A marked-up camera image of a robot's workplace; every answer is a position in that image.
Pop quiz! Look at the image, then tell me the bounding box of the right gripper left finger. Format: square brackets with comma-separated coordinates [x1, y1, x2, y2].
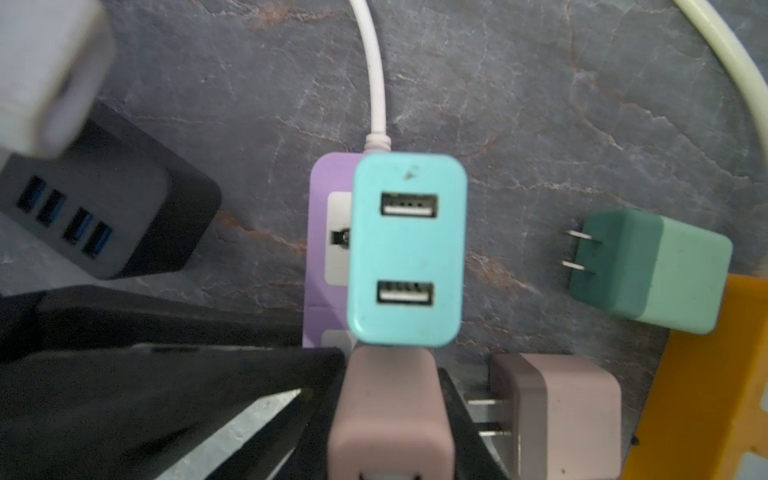
[208, 359, 346, 479]

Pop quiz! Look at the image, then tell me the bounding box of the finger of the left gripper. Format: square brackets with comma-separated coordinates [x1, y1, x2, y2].
[1, 286, 345, 479]

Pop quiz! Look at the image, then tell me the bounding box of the white cable of purple strip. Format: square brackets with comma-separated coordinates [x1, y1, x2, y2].
[349, 0, 392, 153]

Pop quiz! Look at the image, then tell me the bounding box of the white cable of orange strip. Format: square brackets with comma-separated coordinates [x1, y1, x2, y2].
[674, 0, 768, 157]

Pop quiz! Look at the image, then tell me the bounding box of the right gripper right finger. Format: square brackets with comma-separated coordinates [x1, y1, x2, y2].
[438, 368, 508, 480]

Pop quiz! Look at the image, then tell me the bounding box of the green plug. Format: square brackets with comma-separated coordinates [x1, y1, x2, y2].
[346, 152, 468, 347]
[565, 209, 733, 335]

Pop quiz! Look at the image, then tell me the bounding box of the black power strip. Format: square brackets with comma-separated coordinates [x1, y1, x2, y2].
[1, 102, 221, 280]

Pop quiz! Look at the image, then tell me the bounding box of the orange power strip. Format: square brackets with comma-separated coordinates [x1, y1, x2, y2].
[621, 274, 767, 479]

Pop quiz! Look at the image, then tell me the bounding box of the pink plug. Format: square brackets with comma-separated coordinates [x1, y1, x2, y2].
[327, 345, 456, 479]
[464, 353, 622, 479]

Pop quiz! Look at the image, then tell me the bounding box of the purple power strip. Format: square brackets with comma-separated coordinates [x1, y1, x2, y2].
[302, 152, 363, 350]

